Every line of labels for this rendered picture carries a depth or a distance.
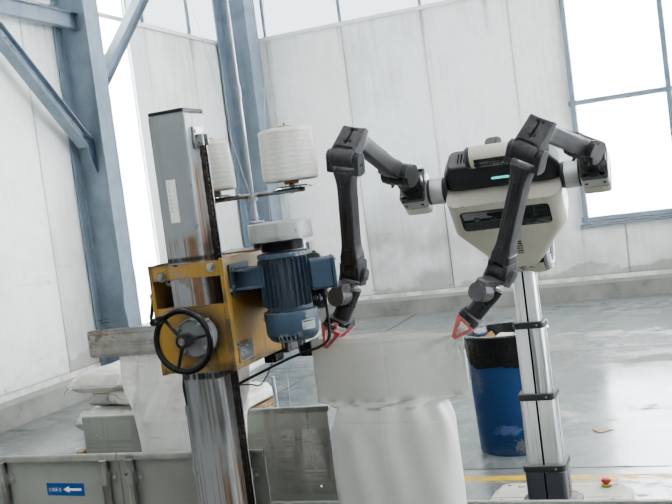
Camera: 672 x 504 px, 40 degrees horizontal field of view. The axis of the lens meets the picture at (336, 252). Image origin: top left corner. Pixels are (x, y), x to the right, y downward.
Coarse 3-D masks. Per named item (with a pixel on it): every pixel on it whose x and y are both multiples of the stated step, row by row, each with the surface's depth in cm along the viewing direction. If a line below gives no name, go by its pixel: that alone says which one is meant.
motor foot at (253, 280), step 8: (232, 264) 259; (240, 264) 264; (232, 272) 258; (240, 272) 260; (248, 272) 260; (256, 272) 259; (232, 280) 258; (240, 280) 261; (248, 280) 260; (256, 280) 259; (232, 288) 258; (240, 288) 259; (248, 288) 259; (256, 288) 259
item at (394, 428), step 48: (384, 336) 283; (432, 336) 282; (336, 384) 293; (384, 384) 284; (432, 384) 283; (336, 432) 291; (384, 432) 282; (432, 432) 278; (336, 480) 293; (384, 480) 284; (432, 480) 278
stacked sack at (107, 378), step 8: (96, 368) 588; (104, 368) 576; (112, 368) 571; (80, 376) 571; (88, 376) 568; (96, 376) 566; (104, 376) 563; (112, 376) 560; (120, 376) 559; (72, 384) 570; (80, 384) 567; (88, 384) 564; (96, 384) 562; (104, 384) 559; (112, 384) 557; (120, 384) 554; (80, 392) 569; (88, 392) 567; (96, 392) 564; (104, 392) 564
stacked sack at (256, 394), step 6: (258, 384) 646; (264, 384) 649; (252, 390) 632; (258, 390) 635; (264, 390) 641; (270, 390) 649; (252, 396) 624; (258, 396) 632; (264, 396) 641; (270, 396) 657; (252, 402) 624; (258, 402) 634
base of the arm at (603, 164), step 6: (606, 150) 295; (606, 156) 294; (582, 162) 292; (600, 162) 290; (606, 162) 292; (582, 168) 295; (588, 168) 292; (594, 168) 291; (600, 168) 292; (606, 168) 292; (582, 174) 294; (588, 174) 294; (594, 174) 293; (600, 174) 293; (606, 174) 291; (582, 180) 295
